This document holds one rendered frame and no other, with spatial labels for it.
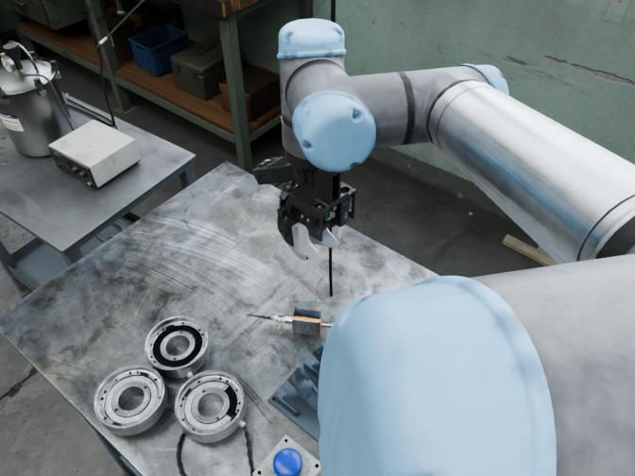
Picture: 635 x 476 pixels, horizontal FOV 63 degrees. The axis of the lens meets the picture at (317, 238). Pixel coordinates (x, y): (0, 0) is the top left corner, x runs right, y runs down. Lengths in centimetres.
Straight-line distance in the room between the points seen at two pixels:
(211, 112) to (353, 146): 205
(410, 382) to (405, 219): 215
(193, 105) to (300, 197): 194
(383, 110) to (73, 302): 73
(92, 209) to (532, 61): 151
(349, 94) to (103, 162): 103
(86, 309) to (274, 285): 35
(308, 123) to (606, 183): 26
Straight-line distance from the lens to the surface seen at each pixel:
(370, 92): 52
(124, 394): 90
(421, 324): 17
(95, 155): 147
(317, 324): 89
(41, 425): 193
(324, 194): 67
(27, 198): 154
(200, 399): 86
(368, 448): 17
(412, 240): 221
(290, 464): 75
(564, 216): 34
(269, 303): 97
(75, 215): 143
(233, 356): 91
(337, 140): 50
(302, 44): 58
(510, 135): 41
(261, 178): 77
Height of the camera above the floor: 157
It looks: 46 degrees down
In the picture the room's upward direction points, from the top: straight up
